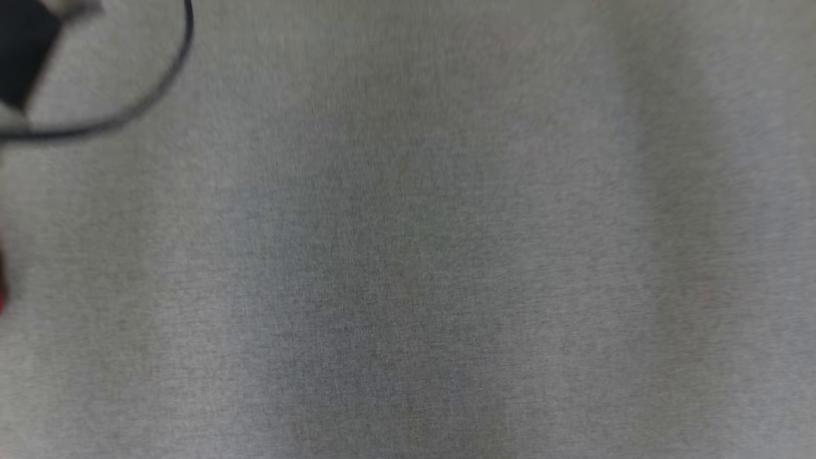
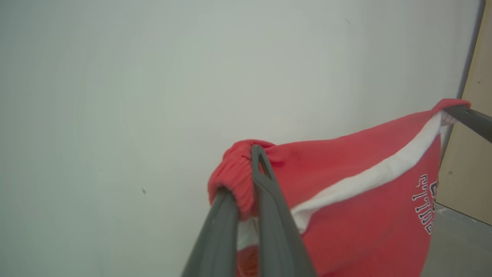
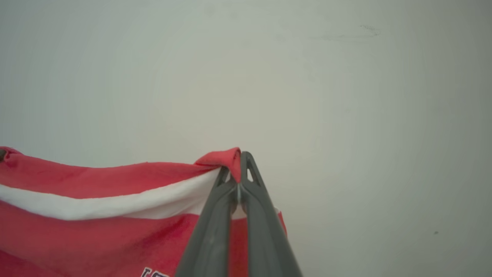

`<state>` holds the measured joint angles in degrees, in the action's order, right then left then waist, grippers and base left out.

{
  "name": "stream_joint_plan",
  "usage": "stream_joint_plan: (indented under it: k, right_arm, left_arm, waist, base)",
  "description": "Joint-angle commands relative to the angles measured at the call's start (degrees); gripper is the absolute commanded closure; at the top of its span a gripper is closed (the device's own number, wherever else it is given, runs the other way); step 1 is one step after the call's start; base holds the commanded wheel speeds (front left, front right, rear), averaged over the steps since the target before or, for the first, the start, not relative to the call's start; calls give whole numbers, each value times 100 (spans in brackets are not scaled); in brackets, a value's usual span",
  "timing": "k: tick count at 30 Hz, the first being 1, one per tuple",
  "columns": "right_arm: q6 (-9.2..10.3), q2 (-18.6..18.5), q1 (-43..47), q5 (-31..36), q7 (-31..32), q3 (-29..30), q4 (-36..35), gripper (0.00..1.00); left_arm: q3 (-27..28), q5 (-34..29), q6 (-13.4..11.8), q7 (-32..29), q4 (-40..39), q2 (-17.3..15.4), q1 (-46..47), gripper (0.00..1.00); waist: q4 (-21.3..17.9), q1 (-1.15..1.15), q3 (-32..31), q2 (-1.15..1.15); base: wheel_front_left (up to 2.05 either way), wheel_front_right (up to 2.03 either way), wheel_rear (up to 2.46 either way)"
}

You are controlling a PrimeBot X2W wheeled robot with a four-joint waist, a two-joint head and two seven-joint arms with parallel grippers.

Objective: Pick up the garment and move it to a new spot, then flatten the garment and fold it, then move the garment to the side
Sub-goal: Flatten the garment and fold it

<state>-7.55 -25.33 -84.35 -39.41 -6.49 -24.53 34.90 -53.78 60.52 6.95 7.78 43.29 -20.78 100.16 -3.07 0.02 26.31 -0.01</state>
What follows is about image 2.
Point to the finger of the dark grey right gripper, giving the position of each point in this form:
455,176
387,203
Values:
474,121

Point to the beige wooden board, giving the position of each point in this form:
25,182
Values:
469,173

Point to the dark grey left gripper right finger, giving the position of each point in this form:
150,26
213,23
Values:
276,231

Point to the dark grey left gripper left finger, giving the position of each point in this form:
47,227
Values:
217,238

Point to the red shorts with white stripe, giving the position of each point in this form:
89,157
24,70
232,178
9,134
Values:
346,231

